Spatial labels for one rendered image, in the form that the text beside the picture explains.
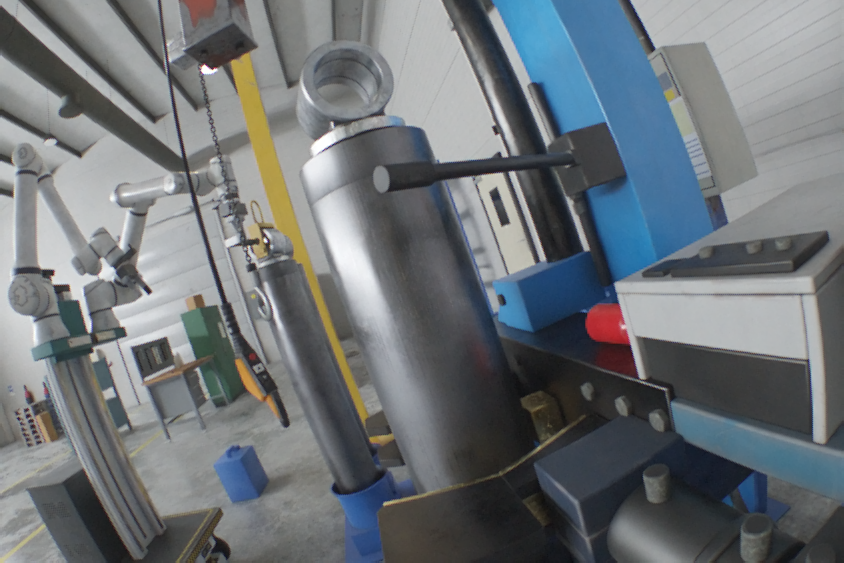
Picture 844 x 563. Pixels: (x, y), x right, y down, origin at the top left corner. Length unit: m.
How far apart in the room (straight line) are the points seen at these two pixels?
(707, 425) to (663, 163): 0.48
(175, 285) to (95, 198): 3.77
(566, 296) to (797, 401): 0.59
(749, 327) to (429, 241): 0.41
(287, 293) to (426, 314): 1.38
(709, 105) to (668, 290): 0.88
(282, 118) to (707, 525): 12.20
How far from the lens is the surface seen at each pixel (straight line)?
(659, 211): 0.76
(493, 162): 0.50
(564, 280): 0.85
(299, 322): 1.92
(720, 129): 1.23
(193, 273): 12.01
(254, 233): 1.98
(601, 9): 0.86
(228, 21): 0.83
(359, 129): 0.63
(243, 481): 3.47
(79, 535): 2.57
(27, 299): 2.00
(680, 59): 1.22
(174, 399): 6.61
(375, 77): 0.74
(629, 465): 0.45
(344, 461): 2.06
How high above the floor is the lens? 1.28
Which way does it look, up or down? 1 degrees up
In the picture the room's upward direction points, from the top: 20 degrees counter-clockwise
